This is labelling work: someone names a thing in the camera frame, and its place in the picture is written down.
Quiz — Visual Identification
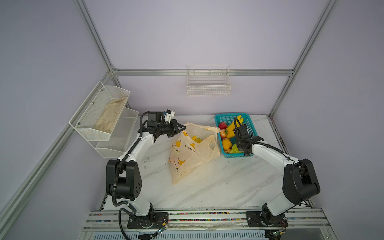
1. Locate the white mesh shelf bin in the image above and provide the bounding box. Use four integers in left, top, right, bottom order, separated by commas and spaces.
69, 82, 130, 142
90, 108, 139, 159

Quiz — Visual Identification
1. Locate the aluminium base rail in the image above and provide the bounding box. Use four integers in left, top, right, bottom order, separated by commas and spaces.
80, 208, 337, 240

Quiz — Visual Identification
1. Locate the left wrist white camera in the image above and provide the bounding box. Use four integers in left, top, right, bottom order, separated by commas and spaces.
163, 110, 175, 123

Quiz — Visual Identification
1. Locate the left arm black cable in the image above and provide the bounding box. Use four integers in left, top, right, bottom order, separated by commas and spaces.
111, 110, 154, 240

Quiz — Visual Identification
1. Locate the red yellow fake apple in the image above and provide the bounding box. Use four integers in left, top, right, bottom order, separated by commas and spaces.
220, 129, 228, 139

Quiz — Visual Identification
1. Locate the small yellow fake banana bunch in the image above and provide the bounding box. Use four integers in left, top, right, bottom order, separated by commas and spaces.
225, 115, 244, 139

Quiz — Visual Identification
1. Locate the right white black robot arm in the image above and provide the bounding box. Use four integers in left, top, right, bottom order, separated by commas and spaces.
235, 125, 321, 227

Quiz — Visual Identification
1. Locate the white mesh upper shelf bin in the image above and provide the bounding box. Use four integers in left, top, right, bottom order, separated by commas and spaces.
69, 82, 130, 142

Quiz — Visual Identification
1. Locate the red fake strawberry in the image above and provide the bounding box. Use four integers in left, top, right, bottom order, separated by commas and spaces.
218, 122, 228, 130

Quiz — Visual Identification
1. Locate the green fake pear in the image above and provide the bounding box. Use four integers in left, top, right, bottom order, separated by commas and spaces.
230, 144, 243, 154

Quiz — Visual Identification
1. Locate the teal plastic fruit basket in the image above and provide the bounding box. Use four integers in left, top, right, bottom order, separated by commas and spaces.
214, 112, 259, 159

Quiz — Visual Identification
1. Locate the white wire wall basket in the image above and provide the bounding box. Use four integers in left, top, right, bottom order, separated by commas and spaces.
187, 65, 232, 97

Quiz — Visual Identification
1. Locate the cream banana print plastic bag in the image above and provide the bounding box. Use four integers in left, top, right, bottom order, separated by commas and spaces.
169, 123, 221, 185

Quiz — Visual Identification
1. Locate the large yellow fake banana bunch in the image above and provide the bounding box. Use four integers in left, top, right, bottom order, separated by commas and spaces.
183, 131, 203, 143

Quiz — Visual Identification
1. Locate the white mesh lower shelf bin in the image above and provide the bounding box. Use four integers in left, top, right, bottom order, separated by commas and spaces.
90, 108, 139, 159

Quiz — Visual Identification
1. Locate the beige cloth in bin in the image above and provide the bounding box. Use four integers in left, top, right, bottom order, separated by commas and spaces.
94, 97, 128, 134

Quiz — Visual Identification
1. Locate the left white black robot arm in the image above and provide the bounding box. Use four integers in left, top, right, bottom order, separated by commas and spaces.
106, 110, 186, 228

